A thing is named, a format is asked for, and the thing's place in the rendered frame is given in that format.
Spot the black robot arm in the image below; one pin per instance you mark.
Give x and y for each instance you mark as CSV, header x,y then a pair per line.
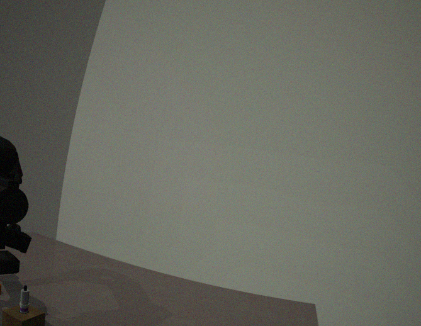
x,y
13,202

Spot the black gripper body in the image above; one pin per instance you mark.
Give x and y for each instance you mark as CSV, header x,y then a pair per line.
x,y
9,264

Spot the grey marker with black tip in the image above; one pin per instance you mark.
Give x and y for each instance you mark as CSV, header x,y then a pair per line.
x,y
24,303

